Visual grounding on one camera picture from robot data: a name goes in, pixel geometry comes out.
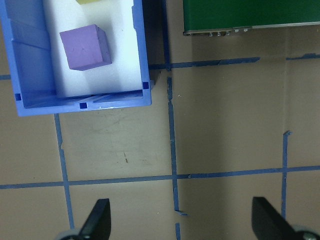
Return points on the purple foam cube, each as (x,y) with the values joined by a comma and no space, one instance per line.
(82,47)

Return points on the yellow foam cube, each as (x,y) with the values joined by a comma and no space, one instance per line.
(87,2)

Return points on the blue plastic storage bin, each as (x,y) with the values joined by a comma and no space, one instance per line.
(32,75)

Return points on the green conveyor belt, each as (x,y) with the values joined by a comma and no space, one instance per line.
(250,12)

